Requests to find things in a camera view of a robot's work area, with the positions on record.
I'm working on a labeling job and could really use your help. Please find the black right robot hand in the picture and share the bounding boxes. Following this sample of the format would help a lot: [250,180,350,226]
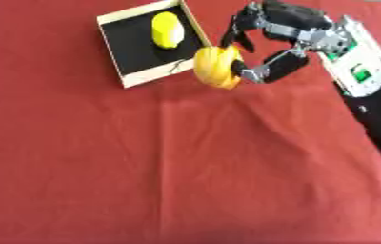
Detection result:
[218,0,334,85]

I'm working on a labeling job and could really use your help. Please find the orange toy pumpkin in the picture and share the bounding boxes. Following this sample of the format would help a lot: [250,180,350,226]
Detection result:
[191,45,246,91]

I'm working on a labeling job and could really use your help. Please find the tan box with black inside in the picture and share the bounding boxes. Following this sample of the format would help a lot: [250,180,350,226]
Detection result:
[95,0,214,90]

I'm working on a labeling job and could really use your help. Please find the yellow toy lemon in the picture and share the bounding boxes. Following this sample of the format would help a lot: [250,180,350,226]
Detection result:
[150,10,188,51]

